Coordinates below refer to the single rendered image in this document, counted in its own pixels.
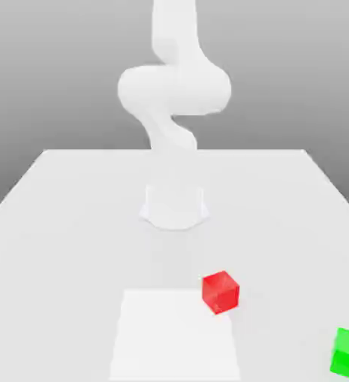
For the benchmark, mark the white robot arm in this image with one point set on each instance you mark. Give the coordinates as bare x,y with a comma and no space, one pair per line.
174,89

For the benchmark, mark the small red cube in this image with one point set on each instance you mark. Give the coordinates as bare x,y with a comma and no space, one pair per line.
220,292

